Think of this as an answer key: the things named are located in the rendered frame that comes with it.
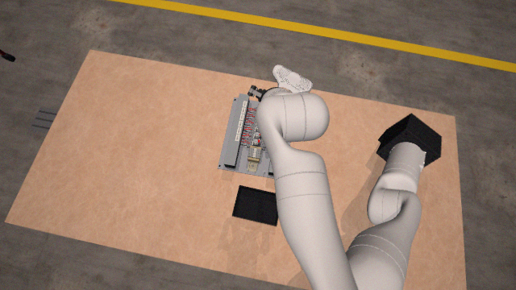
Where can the grey relay panel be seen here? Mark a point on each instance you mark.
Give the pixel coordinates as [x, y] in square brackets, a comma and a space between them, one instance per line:
[244, 158]

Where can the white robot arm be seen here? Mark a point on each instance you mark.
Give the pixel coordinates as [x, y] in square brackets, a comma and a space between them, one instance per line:
[378, 256]

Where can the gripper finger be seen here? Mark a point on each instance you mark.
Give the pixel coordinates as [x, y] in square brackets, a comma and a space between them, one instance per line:
[255, 91]

